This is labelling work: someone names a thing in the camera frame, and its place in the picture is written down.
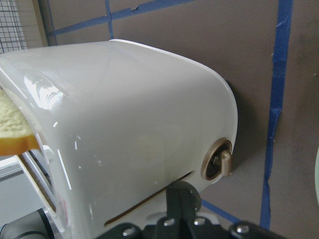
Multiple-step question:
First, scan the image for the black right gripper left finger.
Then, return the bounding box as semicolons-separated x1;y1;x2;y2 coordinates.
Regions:
103;183;182;239

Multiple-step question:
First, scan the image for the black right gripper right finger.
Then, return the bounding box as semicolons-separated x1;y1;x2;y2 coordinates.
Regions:
180;181;279;239

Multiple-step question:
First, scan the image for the white two-slot toaster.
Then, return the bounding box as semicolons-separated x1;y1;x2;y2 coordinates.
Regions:
0;39;238;239

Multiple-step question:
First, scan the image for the bread slice in toaster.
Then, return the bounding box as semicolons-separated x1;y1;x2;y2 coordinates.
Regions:
0;90;40;156

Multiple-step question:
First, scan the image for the light green plate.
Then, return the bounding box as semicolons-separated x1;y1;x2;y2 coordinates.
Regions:
315;149;319;201

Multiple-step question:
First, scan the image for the grid-patterned box with wooden boards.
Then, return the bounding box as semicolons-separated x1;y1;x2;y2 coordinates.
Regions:
0;0;48;54

